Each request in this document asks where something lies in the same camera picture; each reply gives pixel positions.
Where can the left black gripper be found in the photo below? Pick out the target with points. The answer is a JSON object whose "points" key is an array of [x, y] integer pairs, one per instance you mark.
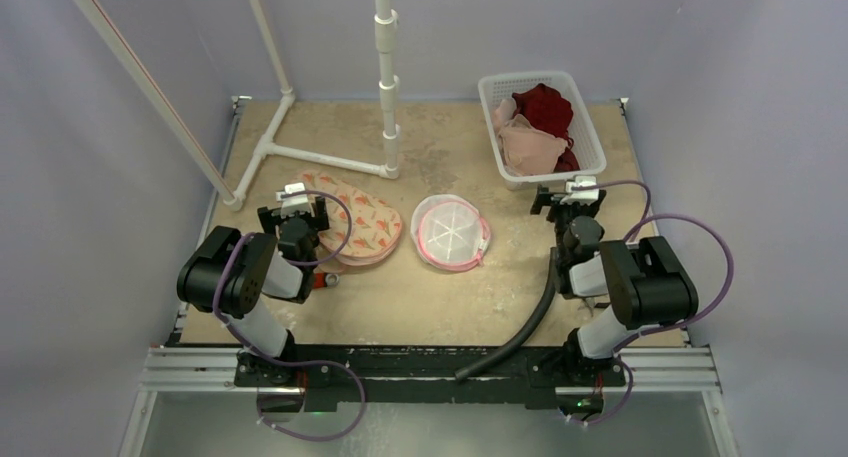
{"points": [[313, 226]]}

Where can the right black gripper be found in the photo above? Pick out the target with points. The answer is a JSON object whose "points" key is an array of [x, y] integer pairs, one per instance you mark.
{"points": [[546, 200]]}

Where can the dark red bra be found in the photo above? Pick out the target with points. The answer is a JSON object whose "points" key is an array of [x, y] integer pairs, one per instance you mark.
{"points": [[546, 110], [567, 162]]}

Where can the beige tan bra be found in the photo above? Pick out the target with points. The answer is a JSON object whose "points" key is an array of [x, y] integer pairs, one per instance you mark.
{"points": [[527, 151]]}

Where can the floral mesh laundry bag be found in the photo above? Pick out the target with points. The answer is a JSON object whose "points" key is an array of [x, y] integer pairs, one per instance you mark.
{"points": [[364, 232]]}

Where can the white mesh laundry bag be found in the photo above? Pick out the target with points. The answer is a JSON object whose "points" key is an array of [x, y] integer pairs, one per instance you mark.
{"points": [[450, 233]]}

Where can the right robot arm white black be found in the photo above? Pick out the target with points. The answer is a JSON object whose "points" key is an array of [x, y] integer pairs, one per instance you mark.
{"points": [[646, 284]]}

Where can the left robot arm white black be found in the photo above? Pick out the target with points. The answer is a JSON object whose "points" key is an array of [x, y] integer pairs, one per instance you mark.
{"points": [[230, 272]]}

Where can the pink bra in basket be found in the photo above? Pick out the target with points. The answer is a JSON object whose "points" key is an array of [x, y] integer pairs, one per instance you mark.
{"points": [[503, 113]]}

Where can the white plastic basket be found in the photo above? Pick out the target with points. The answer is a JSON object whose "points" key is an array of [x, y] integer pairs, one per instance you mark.
{"points": [[586, 142]]}

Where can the red adjustable wrench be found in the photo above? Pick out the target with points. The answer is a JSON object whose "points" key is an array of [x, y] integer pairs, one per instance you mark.
{"points": [[325, 280]]}

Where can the white pvc pipe rack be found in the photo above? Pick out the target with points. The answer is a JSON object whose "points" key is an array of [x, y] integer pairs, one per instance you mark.
{"points": [[385, 25]]}

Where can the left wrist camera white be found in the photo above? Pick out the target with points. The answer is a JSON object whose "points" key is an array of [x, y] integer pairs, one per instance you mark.
{"points": [[294, 200]]}

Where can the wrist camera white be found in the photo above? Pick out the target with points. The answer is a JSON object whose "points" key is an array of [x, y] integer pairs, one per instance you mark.
{"points": [[580, 190], [294, 200]]}

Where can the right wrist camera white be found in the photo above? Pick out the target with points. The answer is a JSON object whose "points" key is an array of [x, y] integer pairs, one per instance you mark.
{"points": [[580, 190]]}

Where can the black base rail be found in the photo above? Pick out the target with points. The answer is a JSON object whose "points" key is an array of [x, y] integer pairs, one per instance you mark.
{"points": [[531, 376]]}

